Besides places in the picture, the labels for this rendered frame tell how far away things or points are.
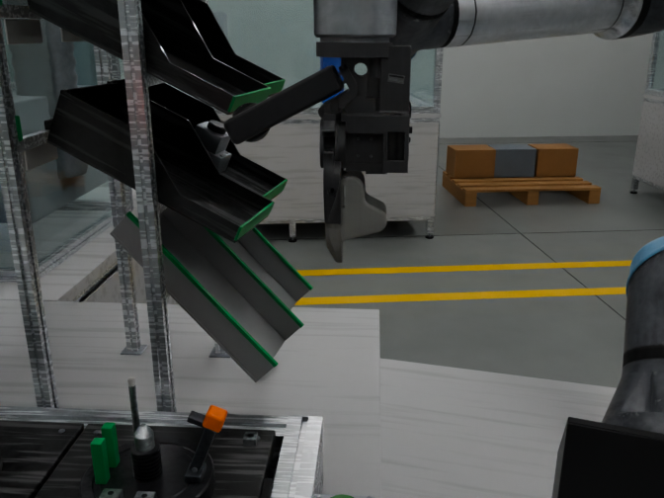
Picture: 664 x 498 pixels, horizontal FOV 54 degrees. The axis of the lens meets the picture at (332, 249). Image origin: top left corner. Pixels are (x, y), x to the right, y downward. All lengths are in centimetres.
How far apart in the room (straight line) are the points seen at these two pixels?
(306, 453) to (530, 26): 57
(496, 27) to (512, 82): 883
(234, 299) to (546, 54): 896
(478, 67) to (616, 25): 854
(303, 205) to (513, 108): 555
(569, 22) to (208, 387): 79
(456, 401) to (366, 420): 16
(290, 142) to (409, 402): 353
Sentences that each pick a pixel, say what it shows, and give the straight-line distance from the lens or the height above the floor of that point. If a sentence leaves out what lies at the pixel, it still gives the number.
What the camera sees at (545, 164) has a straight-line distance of 641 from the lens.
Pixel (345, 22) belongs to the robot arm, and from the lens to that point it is 59.
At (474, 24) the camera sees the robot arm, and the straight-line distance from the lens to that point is 78.
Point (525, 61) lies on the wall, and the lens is 966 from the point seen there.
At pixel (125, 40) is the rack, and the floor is 143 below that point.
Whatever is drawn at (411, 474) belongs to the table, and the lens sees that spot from 96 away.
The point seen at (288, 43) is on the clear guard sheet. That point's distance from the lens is 448.
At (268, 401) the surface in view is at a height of 86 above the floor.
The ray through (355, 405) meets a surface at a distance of 110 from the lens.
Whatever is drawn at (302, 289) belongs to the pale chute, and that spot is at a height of 102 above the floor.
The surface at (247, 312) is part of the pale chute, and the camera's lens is 99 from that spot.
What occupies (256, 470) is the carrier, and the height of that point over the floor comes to 97.
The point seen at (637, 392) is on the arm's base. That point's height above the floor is 110.
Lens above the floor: 144
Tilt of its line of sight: 19 degrees down
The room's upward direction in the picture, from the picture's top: straight up
